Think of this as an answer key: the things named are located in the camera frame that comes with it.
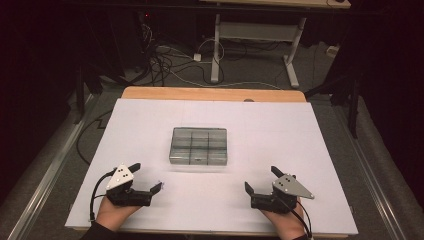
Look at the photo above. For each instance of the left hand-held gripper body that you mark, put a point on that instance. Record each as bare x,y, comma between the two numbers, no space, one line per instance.
128,196

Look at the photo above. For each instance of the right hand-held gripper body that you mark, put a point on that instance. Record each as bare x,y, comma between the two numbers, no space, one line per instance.
276,201

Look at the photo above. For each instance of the clear plastic compartment box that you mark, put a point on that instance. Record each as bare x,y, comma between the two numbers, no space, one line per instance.
200,146

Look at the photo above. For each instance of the person's left hand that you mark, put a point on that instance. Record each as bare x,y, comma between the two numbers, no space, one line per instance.
111,215

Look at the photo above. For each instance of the person's right hand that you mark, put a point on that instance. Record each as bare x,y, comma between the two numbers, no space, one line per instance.
290,225

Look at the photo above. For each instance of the white table cover sheet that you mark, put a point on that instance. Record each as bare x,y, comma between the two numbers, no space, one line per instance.
266,150

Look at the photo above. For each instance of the black stand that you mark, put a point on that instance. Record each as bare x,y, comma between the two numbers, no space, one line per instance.
80,93
353,110

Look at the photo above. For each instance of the white power adapter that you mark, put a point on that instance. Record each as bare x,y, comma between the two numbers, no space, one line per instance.
197,57

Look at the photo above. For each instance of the small white floor box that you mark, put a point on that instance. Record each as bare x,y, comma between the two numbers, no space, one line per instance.
331,50

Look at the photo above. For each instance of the white-framed desk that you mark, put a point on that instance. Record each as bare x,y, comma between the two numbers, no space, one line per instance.
253,31

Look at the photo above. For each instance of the metal floor rail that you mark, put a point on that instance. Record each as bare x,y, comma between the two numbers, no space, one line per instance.
373,186
43,181

